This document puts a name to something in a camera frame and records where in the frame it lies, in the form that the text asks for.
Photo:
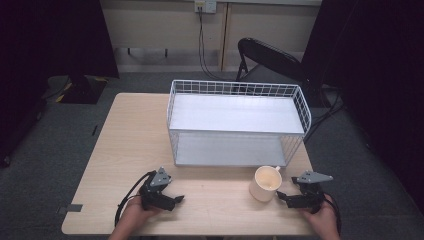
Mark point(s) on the grey tape strip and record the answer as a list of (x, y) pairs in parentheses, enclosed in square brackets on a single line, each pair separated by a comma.
[(71, 208)]

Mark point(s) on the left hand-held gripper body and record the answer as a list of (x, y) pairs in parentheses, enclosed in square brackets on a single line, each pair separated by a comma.
[(156, 196)]

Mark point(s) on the white wall socket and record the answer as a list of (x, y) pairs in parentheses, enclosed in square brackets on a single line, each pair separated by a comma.
[(205, 6)]

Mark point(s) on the black stand base yellow tape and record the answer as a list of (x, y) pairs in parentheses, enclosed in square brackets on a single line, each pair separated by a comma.
[(78, 90)]

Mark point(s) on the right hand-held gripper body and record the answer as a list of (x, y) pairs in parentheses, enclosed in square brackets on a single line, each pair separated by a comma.
[(310, 198)]

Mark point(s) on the black curtain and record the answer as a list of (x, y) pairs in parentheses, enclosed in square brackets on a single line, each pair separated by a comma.
[(376, 66), (50, 40)]

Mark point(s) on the person's left hand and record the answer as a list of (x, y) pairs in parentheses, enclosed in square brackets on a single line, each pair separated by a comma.
[(136, 210)]

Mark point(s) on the black folding chair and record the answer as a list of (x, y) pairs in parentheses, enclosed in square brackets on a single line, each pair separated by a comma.
[(273, 58)]

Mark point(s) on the person's right hand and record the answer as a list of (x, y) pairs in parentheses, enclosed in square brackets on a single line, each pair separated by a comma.
[(323, 218)]

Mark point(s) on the cream cup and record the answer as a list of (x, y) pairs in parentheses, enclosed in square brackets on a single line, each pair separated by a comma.
[(261, 193)]

